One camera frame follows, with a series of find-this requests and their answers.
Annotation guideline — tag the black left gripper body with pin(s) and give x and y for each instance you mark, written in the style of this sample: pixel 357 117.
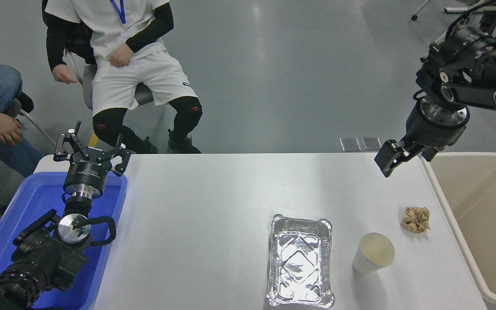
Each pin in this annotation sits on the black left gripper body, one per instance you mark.
pixel 86 174

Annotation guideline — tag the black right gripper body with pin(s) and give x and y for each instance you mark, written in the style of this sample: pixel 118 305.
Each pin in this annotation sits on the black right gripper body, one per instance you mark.
pixel 431 133

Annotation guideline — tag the white paper cup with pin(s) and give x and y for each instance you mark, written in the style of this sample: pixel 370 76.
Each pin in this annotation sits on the white paper cup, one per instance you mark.
pixel 375 254

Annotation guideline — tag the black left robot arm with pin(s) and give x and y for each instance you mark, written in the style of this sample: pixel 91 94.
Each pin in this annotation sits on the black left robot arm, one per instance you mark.
pixel 45 258

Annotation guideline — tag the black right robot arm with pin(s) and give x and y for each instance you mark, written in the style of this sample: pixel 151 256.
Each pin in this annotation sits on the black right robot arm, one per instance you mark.
pixel 480 69

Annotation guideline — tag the person's right hand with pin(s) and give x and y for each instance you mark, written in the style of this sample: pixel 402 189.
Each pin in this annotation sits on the person's right hand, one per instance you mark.
pixel 63 74

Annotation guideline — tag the person's hand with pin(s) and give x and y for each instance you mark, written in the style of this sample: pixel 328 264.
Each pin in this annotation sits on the person's hand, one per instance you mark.
pixel 7 129

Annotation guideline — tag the person's left hand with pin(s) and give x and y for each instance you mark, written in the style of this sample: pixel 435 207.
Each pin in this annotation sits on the person's left hand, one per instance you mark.
pixel 122 56

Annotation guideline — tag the metal floor plate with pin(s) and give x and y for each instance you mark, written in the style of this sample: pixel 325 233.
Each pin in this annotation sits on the metal floor plate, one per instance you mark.
pixel 371 143
pixel 350 144

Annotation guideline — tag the blue plastic tray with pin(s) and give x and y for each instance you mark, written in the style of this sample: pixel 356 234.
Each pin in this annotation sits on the blue plastic tray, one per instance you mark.
pixel 28 202

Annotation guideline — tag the crumpled tan paper ball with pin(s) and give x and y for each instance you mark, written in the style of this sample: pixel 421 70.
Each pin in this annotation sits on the crumpled tan paper ball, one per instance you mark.
pixel 416 219

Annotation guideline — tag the grey chair with thin legs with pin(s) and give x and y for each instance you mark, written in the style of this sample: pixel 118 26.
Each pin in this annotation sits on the grey chair with thin legs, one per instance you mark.
pixel 13 107

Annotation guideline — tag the large pale plastic bin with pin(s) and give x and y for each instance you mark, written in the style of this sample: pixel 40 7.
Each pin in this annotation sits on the large pale plastic bin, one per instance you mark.
pixel 485 215

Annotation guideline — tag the white floor bar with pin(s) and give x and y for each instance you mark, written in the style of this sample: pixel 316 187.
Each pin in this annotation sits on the white floor bar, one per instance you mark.
pixel 454 9

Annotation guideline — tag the silver foil tray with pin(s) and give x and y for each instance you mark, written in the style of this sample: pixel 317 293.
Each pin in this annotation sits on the silver foil tray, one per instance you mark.
pixel 299 262

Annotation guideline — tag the white frame wheeled chair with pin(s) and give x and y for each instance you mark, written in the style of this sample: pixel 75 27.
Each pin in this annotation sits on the white frame wheeled chair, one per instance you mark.
pixel 420 9

